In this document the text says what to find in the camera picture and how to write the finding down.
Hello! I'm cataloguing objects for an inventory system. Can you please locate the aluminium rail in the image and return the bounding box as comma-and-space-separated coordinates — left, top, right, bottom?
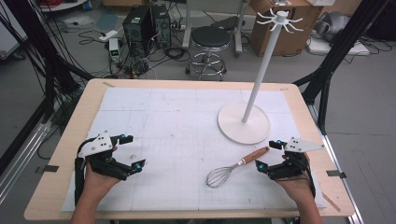
307, 104, 365, 224
0, 120, 53, 203

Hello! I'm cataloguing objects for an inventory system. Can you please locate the slim black computer tower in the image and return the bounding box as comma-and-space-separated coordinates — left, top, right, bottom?
151, 3, 173, 49

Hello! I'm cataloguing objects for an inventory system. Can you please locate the white power strip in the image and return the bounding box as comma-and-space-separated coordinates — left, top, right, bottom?
98, 29, 120, 43

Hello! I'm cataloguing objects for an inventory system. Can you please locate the white flat board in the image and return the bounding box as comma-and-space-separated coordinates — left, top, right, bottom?
306, 36, 372, 57

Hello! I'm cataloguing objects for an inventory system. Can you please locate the thin wooden stick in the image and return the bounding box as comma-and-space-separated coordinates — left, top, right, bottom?
321, 191, 342, 214

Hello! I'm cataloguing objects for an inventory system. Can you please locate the black stand with cables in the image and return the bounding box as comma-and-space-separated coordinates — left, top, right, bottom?
0, 0, 95, 123

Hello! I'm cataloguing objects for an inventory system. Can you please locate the coiled black cable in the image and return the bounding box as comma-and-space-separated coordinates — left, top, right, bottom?
163, 46, 191, 63

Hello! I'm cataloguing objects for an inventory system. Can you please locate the black metal stand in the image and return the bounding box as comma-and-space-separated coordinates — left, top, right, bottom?
292, 0, 392, 136

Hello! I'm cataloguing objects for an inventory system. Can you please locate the person's left hand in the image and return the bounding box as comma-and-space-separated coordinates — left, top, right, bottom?
81, 161, 121, 201

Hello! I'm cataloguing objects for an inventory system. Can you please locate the grey rounded device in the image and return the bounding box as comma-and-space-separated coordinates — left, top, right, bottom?
314, 11, 351, 43

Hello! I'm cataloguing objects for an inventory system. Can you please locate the white device with green display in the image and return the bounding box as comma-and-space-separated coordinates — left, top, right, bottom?
107, 37, 122, 63

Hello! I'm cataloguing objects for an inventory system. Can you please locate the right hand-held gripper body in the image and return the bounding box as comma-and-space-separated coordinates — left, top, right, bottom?
266, 136, 326, 182

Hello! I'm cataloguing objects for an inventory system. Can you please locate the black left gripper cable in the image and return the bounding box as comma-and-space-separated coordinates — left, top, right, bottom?
73, 137, 95, 207

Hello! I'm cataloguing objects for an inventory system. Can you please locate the black tape strip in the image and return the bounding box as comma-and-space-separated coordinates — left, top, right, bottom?
325, 169, 347, 180
35, 164, 60, 175

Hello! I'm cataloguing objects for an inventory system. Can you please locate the wooden handled metal whisk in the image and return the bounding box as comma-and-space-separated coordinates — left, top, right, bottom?
205, 146, 271, 189

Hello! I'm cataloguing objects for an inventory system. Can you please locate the white hook stand rack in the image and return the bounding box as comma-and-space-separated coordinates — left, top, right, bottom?
217, 7, 304, 147

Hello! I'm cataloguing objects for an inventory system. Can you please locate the large black computer tower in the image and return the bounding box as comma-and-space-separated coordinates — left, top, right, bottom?
121, 5, 157, 59

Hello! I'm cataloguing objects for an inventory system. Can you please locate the black round stool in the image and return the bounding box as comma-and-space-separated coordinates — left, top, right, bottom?
185, 25, 232, 82

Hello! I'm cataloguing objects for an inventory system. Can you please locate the person's right hand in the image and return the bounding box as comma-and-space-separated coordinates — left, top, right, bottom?
275, 153, 316, 204

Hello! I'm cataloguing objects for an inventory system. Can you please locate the brown cardboard box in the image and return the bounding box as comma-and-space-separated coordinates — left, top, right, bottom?
249, 0, 325, 58

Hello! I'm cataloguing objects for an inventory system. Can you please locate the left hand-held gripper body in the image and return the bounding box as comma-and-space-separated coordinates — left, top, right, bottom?
76, 131, 130, 182

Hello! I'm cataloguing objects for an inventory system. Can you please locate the white round table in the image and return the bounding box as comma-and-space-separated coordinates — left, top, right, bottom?
38, 0, 89, 13

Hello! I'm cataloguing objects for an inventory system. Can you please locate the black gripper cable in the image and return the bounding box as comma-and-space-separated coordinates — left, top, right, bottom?
73, 137, 95, 207
303, 153, 317, 200

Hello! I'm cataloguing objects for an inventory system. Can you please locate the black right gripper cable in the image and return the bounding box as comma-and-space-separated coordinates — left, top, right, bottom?
303, 153, 317, 200

